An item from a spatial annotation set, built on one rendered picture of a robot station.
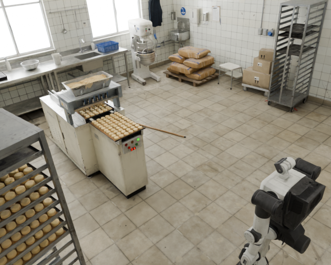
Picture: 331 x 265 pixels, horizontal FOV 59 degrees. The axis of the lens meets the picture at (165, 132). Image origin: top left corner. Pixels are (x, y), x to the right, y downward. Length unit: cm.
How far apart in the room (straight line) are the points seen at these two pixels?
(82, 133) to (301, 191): 270
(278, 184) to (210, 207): 181
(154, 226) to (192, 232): 43
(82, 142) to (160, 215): 133
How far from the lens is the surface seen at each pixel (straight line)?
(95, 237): 342
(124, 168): 340
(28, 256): 206
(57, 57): 612
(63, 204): 190
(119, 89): 381
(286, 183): 187
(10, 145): 157
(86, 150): 390
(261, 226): 186
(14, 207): 184
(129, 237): 333
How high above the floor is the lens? 254
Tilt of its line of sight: 31 degrees down
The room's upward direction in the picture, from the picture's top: 4 degrees counter-clockwise
